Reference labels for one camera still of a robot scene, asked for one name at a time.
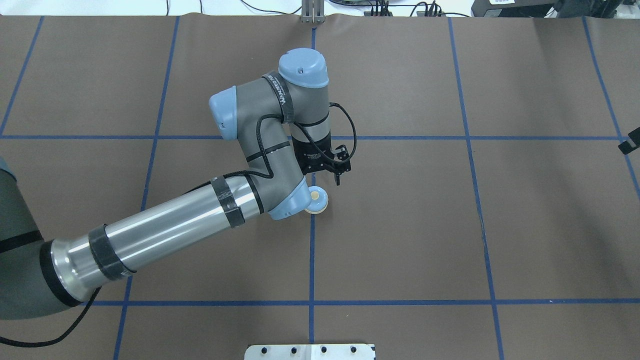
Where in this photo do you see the aluminium frame post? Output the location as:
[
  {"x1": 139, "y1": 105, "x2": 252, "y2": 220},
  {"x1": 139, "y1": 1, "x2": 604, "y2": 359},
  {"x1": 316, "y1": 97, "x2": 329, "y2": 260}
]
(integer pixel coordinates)
[{"x1": 300, "y1": 0, "x2": 326, "y2": 24}]

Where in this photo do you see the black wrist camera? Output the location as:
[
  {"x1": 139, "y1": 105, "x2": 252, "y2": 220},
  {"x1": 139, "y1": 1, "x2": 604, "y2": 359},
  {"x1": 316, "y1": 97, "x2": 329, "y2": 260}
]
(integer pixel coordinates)
[{"x1": 330, "y1": 145, "x2": 352, "y2": 186}]

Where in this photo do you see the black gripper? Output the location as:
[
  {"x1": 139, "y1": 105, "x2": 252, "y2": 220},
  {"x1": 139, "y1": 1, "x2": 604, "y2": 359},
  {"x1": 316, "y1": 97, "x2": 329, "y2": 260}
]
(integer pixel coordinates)
[{"x1": 292, "y1": 137, "x2": 335, "y2": 175}]

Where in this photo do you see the black box with label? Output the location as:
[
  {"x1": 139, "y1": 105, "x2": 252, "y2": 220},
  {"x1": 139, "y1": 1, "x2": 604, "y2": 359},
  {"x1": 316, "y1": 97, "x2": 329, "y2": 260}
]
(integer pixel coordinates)
[{"x1": 471, "y1": 0, "x2": 557, "y2": 18}]

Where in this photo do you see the blue white call bell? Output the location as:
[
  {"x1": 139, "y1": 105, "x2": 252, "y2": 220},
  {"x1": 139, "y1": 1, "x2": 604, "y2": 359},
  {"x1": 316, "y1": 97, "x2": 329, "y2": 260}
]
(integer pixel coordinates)
[{"x1": 304, "y1": 186, "x2": 329, "y2": 215}]

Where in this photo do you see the white camera pole with base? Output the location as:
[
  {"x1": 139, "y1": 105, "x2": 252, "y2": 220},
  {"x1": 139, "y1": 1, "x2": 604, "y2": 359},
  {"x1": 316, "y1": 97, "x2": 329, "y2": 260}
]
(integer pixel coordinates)
[{"x1": 243, "y1": 343, "x2": 377, "y2": 360}]

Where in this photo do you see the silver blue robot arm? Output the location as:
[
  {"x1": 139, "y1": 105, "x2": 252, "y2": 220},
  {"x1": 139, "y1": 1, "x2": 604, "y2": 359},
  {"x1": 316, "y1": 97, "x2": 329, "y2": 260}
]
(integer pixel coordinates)
[{"x1": 0, "y1": 48, "x2": 334, "y2": 321}]

